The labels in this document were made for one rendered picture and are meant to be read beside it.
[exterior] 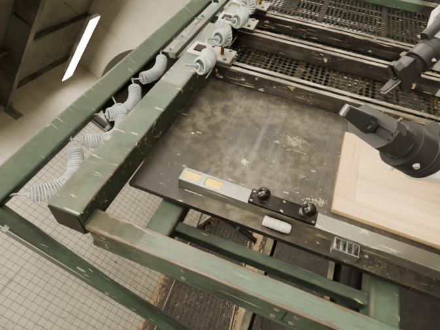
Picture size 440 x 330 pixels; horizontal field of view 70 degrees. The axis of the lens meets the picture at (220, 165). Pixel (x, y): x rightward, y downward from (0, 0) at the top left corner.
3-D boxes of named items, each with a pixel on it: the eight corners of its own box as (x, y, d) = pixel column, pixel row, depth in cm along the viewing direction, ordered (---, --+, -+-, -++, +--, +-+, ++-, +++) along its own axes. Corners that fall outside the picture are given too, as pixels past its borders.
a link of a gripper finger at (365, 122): (349, 101, 52) (376, 117, 54) (338, 118, 53) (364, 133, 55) (355, 104, 51) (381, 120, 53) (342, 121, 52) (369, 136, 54)
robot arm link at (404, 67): (392, 88, 111) (420, 65, 110) (414, 97, 103) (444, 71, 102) (380, 62, 104) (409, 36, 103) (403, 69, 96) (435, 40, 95)
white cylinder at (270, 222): (260, 226, 91) (287, 236, 90) (262, 221, 89) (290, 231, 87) (264, 218, 93) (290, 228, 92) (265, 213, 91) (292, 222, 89)
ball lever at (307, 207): (307, 221, 90) (315, 219, 77) (294, 217, 90) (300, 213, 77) (311, 209, 90) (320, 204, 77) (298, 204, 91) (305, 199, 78)
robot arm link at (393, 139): (371, 165, 51) (420, 190, 55) (412, 113, 48) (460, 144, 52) (334, 135, 62) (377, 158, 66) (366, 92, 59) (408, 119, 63)
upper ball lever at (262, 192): (267, 207, 92) (268, 202, 79) (255, 203, 93) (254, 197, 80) (271, 195, 93) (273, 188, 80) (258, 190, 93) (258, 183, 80)
